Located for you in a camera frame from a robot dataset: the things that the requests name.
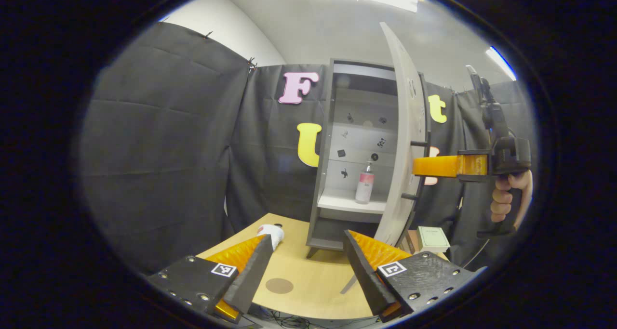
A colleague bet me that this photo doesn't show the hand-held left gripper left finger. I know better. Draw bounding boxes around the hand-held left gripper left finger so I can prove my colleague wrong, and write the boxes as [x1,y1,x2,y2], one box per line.
[146,234,274,325]

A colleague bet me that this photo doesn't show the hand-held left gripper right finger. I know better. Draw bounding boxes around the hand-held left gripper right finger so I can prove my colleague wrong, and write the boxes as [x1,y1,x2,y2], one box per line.
[343,230,485,323]

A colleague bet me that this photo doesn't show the brown round coaster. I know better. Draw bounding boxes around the brown round coaster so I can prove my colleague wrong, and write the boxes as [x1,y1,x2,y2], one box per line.
[266,278,294,294]

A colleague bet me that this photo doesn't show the black cabinet door handle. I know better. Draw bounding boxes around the black cabinet door handle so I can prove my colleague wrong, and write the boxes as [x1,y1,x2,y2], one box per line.
[401,139,432,202]

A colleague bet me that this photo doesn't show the white pink pump bottle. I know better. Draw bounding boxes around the white pink pump bottle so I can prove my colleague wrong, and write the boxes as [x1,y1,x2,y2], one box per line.
[355,160,376,205]

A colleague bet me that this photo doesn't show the dark grey cabinet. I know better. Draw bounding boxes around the dark grey cabinet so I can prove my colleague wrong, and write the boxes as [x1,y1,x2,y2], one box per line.
[306,58,432,260]

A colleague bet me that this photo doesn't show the small white container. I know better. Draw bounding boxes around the small white container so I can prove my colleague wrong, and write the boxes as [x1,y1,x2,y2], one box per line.
[257,224,285,251]

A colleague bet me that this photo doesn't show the pale green book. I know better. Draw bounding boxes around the pale green book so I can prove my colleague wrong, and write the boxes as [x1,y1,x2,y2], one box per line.
[417,226,451,253]

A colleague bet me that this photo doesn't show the black backdrop cloth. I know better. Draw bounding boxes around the black backdrop cloth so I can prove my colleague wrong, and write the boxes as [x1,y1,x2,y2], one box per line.
[80,22,538,274]

